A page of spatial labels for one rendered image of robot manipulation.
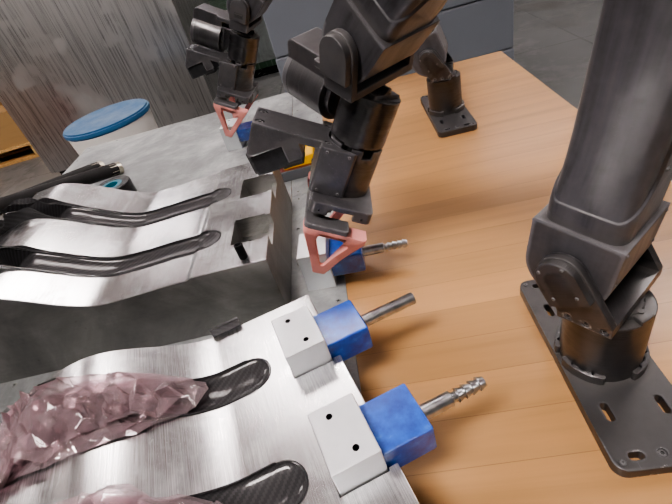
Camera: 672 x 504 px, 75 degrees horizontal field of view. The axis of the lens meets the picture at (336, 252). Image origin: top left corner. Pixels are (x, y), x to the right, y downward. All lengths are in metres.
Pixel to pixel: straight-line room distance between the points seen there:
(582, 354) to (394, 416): 0.17
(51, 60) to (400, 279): 3.38
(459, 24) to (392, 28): 2.14
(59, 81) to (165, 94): 0.70
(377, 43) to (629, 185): 0.20
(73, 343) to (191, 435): 0.26
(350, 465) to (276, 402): 0.10
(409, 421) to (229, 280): 0.26
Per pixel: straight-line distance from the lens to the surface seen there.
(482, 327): 0.47
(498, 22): 2.56
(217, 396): 0.42
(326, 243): 0.52
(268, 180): 0.65
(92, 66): 3.61
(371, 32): 0.37
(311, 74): 0.47
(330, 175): 0.44
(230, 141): 1.02
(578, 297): 0.35
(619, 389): 0.43
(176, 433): 0.39
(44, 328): 0.61
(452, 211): 0.63
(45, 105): 3.86
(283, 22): 2.34
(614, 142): 0.30
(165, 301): 0.53
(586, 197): 0.32
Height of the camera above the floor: 1.15
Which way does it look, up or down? 37 degrees down
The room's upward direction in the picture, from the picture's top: 17 degrees counter-clockwise
